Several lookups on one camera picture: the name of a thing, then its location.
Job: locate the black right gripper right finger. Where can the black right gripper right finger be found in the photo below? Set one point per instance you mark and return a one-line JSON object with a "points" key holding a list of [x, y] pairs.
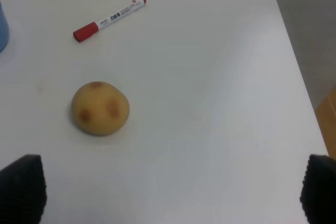
{"points": [[318, 190]]}

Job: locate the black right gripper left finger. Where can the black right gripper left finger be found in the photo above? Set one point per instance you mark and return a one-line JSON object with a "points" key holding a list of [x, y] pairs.
{"points": [[23, 190]]}

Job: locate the wooden furniture piece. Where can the wooden furniture piece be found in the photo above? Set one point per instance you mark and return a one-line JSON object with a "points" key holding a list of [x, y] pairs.
{"points": [[325, 114]]}

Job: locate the toy potato with brown spots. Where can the toy potato with brown spots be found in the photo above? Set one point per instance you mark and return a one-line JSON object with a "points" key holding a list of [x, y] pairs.
{"points": [[99, 108]]}

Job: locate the red whiteboard marker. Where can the red whiteboard marker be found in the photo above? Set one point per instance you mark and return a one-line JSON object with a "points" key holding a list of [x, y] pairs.
{"points": [[90, 29]]}

